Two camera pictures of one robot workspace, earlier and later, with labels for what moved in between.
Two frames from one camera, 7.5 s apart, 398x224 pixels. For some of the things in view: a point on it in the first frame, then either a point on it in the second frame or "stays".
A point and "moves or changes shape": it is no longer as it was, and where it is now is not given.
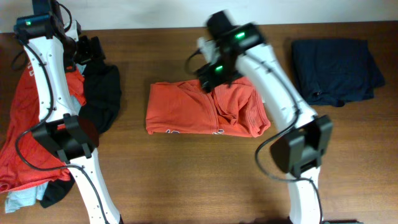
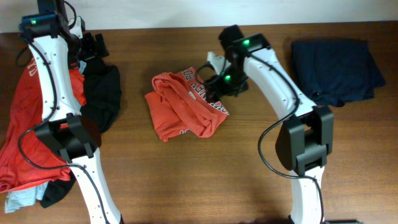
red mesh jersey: x=25 y=158 stays
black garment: x=102 y=88 stays
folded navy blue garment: x=332 y=71 stays
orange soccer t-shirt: x=183 y=107 moves or changes shape
